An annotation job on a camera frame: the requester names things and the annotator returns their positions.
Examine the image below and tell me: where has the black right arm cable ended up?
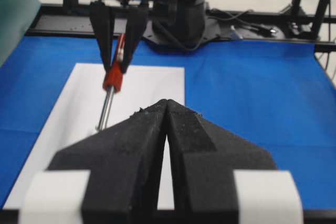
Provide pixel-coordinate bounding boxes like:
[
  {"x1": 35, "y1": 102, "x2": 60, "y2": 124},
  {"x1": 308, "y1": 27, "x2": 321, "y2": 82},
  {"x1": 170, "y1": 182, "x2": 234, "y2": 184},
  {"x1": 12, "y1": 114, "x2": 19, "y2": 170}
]
[{"x1": 204, "y1": 8, "x2": 279, "y2": 51}]

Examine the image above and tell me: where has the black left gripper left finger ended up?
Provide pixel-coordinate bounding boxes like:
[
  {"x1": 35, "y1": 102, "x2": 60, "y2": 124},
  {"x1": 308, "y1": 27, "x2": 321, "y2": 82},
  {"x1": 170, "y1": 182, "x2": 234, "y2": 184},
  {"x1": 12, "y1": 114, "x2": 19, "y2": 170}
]
[{"x1": 18, "y1": 98, "x2": 167, "y2": 224}]

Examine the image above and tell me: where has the green sheet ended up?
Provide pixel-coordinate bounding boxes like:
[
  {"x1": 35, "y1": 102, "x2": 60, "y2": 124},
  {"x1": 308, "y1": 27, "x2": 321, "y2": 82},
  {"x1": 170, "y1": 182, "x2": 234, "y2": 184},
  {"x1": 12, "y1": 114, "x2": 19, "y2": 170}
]
[{"x1": 1, "y1": 0, "x2": 41, "y2": 65}]

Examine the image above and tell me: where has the black aluminium frame rail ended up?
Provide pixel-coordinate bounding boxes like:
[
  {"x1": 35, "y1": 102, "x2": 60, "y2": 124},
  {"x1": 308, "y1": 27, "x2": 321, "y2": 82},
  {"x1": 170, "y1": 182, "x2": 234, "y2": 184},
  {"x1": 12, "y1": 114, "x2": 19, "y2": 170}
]
[{"x1": 26, "y1": 4, "x2": 335, "y2": 53}]

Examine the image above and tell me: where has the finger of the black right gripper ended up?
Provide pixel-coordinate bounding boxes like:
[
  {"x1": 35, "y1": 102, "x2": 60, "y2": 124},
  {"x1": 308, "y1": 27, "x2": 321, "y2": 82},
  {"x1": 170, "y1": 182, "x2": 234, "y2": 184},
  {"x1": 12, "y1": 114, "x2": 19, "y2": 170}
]
[
  {"x1": 89, "y1": 2, "x2": 115, "y2": 72},
  {"x1": 121, "y1": 6, "x2": 149, "y2": 73}
]

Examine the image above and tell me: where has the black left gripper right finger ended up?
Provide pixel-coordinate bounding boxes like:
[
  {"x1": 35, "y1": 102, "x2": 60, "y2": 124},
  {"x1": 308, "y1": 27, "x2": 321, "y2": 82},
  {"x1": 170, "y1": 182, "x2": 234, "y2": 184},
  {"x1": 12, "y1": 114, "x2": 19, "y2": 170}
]
[{"x1": 166, "y1": 99, "x2": 305, "y2": 224}]

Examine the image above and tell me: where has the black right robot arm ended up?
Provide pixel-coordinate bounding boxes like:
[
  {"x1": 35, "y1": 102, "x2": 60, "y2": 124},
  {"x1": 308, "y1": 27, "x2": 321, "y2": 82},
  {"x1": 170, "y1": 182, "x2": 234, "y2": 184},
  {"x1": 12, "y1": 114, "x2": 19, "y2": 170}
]
[{"x1": 63, "y1": 0, "x2": 221, "y2": 72}]

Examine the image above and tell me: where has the red handled soldering iron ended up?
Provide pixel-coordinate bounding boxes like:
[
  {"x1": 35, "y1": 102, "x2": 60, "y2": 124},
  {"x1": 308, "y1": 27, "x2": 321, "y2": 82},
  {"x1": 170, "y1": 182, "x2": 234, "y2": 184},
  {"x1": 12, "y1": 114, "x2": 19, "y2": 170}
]
[{"x1": 96, "y1": 34, "x2": 125, "y2": 132}]

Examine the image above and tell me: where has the blue table mat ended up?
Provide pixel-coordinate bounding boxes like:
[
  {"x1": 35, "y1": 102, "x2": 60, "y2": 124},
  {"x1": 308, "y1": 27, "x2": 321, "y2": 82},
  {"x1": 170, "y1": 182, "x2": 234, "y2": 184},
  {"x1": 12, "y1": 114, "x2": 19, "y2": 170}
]
[{"x1": 1, "y1": 37, "x2": 335, "y2": 209}]

